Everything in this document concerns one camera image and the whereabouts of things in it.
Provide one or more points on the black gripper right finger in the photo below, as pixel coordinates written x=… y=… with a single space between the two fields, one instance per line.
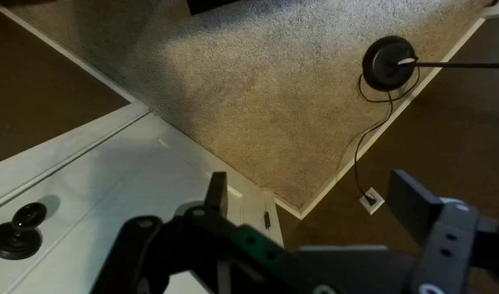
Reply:
x=451 y=246

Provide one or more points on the black door hinge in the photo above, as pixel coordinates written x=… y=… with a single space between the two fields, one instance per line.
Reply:
x=267 y=220

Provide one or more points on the black floor lamp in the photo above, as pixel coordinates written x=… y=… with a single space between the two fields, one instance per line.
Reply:
x=386 y=63

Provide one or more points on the white door frame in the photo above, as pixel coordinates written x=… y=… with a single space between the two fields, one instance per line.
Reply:
x=59 y=153

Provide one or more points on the white panel door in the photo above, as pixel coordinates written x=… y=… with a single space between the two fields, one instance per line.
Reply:
x=125 y=174

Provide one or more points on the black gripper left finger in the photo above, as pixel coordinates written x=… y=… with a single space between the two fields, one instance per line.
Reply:
x=152 y=256

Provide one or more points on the black round door knob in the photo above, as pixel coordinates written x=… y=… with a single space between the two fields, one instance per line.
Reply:
x=15 y=238

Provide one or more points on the white wall outlet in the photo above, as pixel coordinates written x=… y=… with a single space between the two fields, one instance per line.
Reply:
x=373 y=200

